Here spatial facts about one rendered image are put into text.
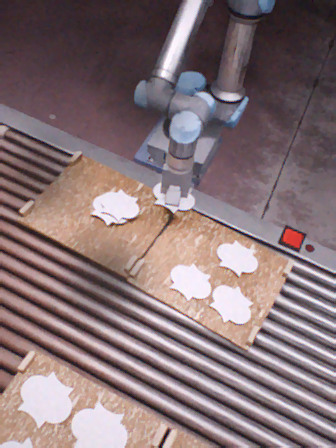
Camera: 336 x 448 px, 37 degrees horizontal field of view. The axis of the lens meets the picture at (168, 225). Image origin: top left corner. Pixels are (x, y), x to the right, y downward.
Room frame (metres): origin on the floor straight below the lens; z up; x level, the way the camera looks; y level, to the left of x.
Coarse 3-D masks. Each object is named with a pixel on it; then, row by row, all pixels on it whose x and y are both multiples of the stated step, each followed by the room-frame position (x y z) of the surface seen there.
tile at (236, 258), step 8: (224, 248) 0.92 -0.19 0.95; (232, 248) 0.92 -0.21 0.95; (240, 248) 0.93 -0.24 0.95; (224, 256) 0.89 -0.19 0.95; (232, 256) 0.89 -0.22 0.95; (240, 256) 0.90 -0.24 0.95; (248, 256) 0.90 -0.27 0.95; (224, 264) 0.86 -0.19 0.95; (232, 264) 0.86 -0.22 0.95; (240, 264) 0.87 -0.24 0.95; (248, 264) 0.87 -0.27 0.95; (256, 264) 0.88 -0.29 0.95; (240, 272) 0.84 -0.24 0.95; (248, 272) 0.84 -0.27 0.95
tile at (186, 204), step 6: (156, 186) 1.01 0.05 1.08; (156, 192) 0.99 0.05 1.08; (156, 198) 0.97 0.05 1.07; (162, 198) 0.97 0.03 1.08; (186, 198) 0.99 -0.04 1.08; (192, 198) 0.99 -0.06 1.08; (156, 204) 0.95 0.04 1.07; (162, 204) 0.95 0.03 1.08; (180, 204) 0.96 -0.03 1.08; (186, 204) 0.96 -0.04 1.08; (192, 204) 0.97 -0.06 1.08; (174, 210) 0.93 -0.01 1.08; (180, 210) 0.94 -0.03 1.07; (186, 210) 0.94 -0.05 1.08
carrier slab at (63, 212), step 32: (64, 192) 1.05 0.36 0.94; (96, 192) 1.07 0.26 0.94; (128, 192) 1.09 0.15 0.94; (32, 224) 0.90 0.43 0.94; (64, 224) 0.92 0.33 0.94; (96, 224) 0.94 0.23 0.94; (128, 224) 0.96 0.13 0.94; (160, 224) 0.98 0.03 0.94; (96, 256) 0.82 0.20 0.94; (128, 256) 0.84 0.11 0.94
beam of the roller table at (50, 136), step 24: (0, 120) 1.36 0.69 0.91; (24, 120) 1.38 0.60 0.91; (48, 144) 1.28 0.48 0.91; (72, 144) 1.29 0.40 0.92; (120, 168) 1.21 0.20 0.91; (144, 168) 1.23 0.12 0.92; (192, 192) 1.16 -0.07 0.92; (216, 216) 1.07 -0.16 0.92; (240, 216) 1.08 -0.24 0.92; (264, 240) 1.00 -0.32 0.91; (312, 264) 0.94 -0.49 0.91
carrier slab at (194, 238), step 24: (192, 216) 1.03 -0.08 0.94; (168, 240) 0.92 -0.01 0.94; (192, 240) 0.94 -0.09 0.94; (216, 240) 0.95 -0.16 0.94; (240, 240) 0.97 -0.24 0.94; (144, 264) 0.82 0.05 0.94; (168, 264) 0.83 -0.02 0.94; (216, 264) 0.86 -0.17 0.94; (264, 264) 0.89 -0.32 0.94; (144, 288) 0.73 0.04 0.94; (168, 288) 0.75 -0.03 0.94; (240, 288) 0.79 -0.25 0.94; (264, 288) 0.80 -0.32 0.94; (192, 312) 0.68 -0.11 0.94; (216, 312) 0.69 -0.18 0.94; (264, 312) 0.72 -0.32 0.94; (240, 336) 0.63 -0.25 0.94
